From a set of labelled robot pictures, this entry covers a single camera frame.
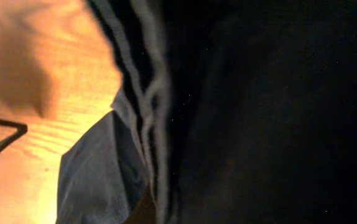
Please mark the navy blue shorts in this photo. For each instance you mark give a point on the navy blue shorts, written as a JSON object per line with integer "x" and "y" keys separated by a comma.
{"x": 229, "y": 112}

